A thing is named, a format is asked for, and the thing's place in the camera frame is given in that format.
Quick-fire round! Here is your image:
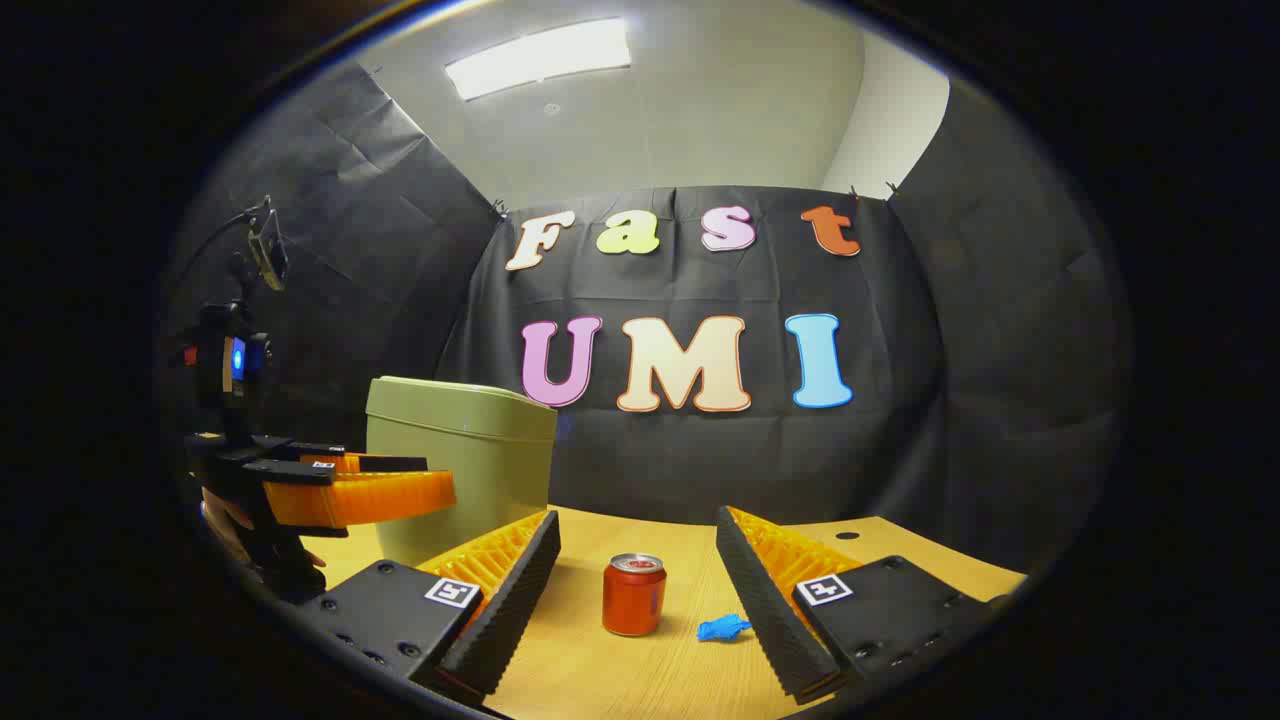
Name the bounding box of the green garbage bin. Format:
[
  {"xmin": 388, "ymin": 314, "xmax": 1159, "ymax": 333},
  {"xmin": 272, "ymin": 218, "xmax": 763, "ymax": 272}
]
[{"xmin": 365, "ymin": 376, "xmax": 559, "ymax": 568}]

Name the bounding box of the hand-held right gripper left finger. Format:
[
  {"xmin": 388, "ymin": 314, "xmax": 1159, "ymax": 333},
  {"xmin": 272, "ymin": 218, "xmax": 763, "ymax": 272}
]
[{"xmin": 288, "ymin": 508, "xmax": 563, "ymax": 707}]

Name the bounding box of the red pop can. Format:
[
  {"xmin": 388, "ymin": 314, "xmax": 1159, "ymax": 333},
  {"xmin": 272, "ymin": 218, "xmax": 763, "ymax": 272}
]
[{"xmin": 602, "ymin": 553, "xmax": 668, "ymax": 638}]

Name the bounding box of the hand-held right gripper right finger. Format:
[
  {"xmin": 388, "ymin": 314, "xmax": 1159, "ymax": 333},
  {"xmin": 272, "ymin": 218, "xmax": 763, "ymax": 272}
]
[{"xmin": 715, "ymin": 505, "xmax": 1013, "ymax": 706}]

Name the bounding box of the wooden desktop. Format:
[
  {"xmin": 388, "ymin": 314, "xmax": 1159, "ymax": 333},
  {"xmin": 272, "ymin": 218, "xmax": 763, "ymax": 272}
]
[{"xmin": 300, "ymin": 505, "xmax": 1029, "ymax": 720}]

